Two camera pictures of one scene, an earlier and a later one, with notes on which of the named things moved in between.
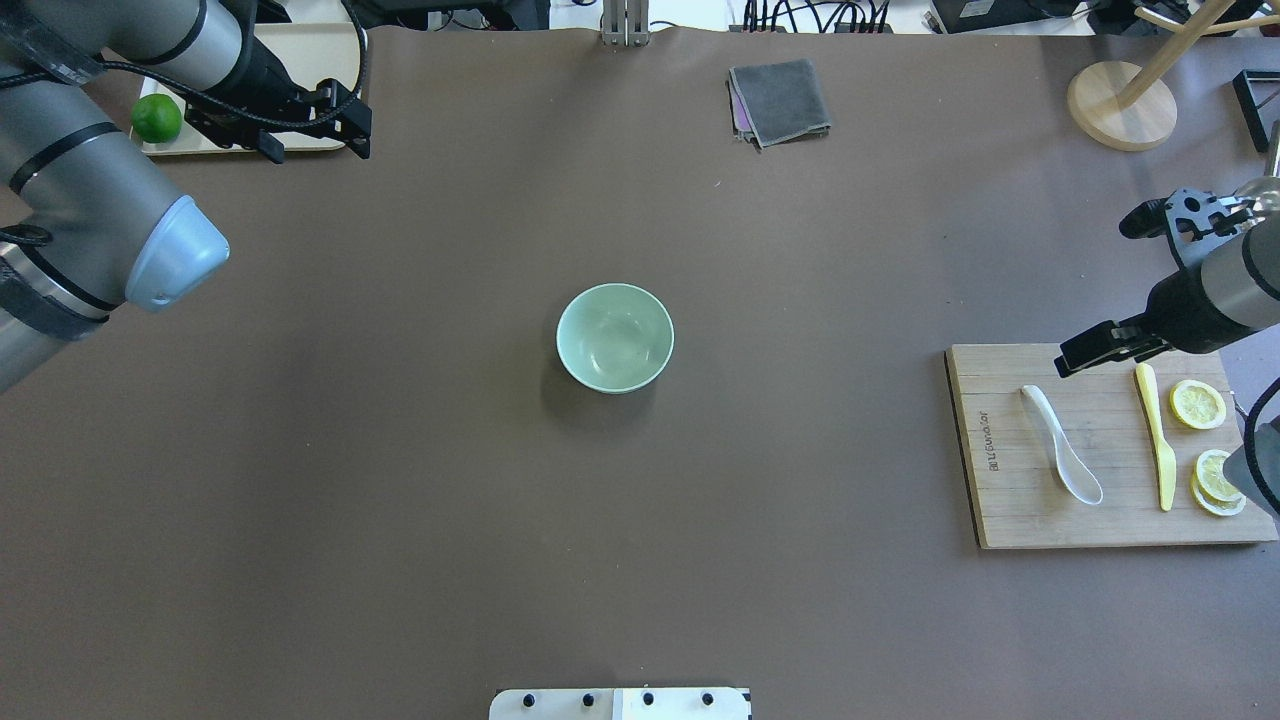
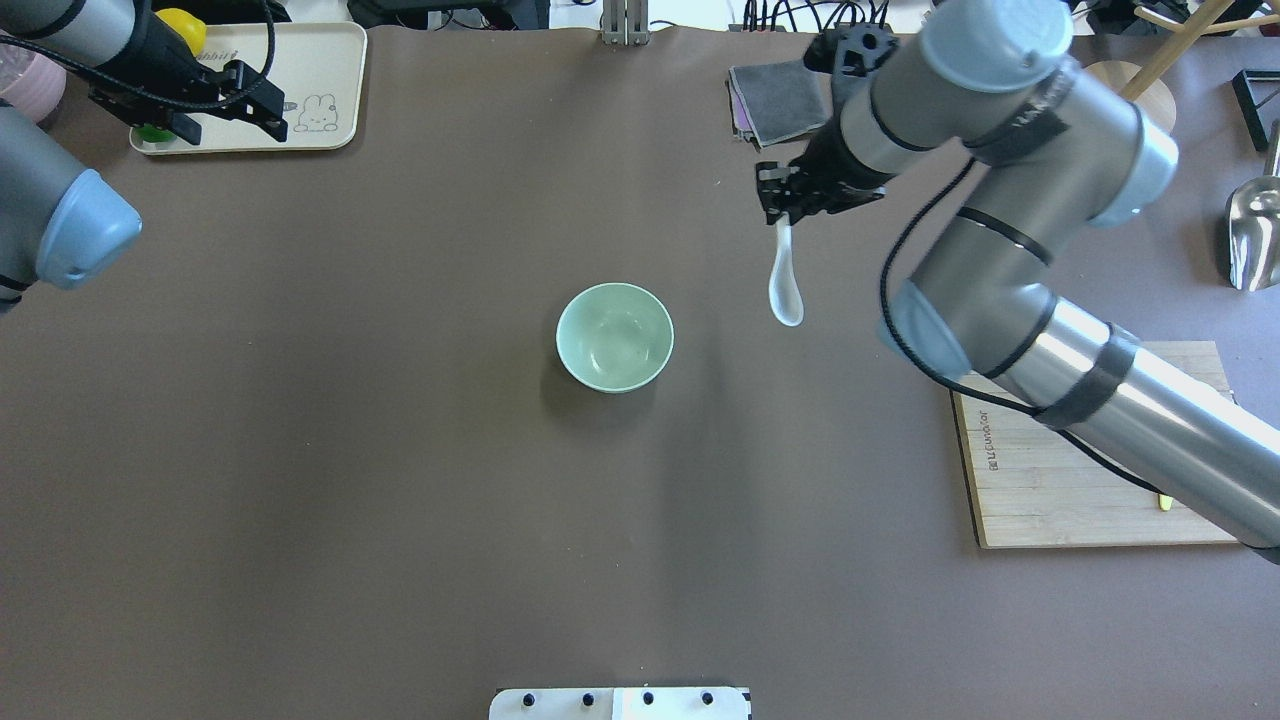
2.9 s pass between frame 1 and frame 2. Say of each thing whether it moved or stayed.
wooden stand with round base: stayed
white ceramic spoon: moved
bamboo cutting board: stayed
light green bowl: stayed
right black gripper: moved
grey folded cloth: stayed
